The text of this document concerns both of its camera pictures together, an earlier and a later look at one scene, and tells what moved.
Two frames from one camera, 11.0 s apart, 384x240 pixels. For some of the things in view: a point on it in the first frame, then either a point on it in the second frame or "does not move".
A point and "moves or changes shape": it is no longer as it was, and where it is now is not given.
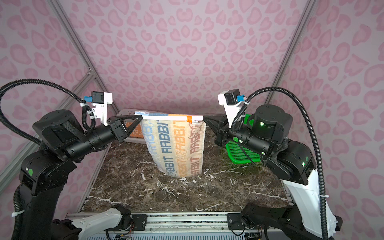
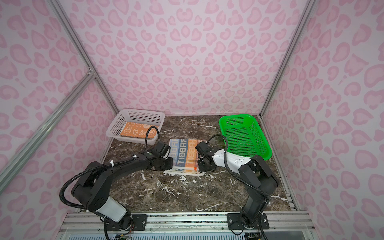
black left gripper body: (100, 136) to (165, 163)
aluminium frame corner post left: (74, 37) does not move
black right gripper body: (242, 136) to (203, 166)
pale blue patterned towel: (177, 142) moves or changes shape
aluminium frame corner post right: (292, 47) does not move
